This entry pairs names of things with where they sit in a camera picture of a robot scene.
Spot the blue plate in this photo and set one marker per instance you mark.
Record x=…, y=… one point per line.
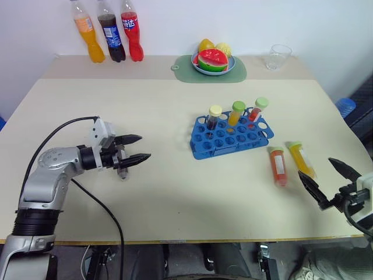
x=231, y=65

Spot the dark red tube yellow cap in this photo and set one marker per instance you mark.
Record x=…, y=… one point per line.
x=213, y=116

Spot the patterned grey white cloth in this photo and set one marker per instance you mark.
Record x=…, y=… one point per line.
x=326, y=266

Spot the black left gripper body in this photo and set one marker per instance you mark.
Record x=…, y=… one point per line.
x=112, y=160

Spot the black metal bracket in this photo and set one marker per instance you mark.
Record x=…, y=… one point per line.
x=268, y=262

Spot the cola bottle blue label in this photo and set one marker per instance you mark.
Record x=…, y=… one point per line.
x=113, y=38

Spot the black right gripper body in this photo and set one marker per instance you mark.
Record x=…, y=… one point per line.
x=346, y=195

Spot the blue plastic container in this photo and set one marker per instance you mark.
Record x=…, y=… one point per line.
x=345, y=108

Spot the smooth yellow orange toy fruit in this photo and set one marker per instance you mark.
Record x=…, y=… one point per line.
x=206, y=45

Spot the orange tube green cap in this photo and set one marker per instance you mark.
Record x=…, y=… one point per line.
x=235, y=115

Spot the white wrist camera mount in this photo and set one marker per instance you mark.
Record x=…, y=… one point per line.
x=366, y=182
x=100, y=129

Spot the red tube light green cap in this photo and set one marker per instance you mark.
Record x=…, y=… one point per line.
x=258, y=109

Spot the black chair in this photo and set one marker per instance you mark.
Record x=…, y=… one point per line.
x=362, y=116

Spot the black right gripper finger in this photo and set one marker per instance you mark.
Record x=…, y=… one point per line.
x=346, y=170
x=314, y=189

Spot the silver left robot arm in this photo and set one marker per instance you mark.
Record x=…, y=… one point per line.
x=43, y=181

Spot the bumpy pale yellow toy fruit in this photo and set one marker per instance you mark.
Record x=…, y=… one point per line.
x=225, y=49

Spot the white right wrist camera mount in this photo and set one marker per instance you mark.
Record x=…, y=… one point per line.
x=366, y=182

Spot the green silicone mat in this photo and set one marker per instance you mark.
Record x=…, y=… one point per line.
x=186, y=71

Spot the blue test tube rack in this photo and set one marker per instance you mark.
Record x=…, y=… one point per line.
x=233, y=146

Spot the clear plastic cup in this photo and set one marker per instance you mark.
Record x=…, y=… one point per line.
x=277, y=58

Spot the blue object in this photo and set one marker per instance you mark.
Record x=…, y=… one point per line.
x=2, y=123

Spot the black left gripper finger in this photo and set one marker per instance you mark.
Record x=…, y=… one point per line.
x=129, y=139
x=137, y=159

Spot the red soda bottle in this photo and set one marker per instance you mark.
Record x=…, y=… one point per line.
x=132, y=35

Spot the toy watermelon slice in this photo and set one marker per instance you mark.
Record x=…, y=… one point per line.
x=212, y=59

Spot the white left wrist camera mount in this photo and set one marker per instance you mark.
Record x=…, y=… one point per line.
x=100, y=129

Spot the orange soda bottle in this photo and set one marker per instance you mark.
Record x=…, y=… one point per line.
x=91, y=41

